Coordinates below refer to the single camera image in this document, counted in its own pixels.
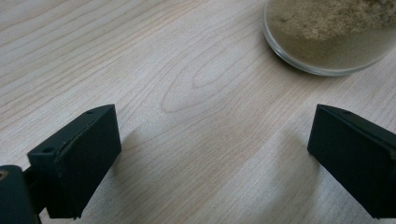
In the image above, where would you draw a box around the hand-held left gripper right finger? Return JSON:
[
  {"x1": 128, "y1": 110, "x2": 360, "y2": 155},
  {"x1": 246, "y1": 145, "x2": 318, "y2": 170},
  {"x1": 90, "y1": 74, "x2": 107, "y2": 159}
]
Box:
[{"x1": 307, "y1": 104, "x2": 396, "y2": 219}]

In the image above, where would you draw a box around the white-lid glass spice jar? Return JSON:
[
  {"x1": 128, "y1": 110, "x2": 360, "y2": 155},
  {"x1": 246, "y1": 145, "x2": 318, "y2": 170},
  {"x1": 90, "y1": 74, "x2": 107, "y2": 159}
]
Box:
[{"x1": 262, "y1": 0, "x2": 396, "y2": 77}]

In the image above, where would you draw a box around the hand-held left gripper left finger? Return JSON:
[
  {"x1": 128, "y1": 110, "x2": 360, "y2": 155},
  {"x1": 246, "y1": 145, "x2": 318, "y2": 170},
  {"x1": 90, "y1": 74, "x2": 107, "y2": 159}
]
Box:
[{"x1": 27, "y1": 104, "x2": 122, "y2": 219}]

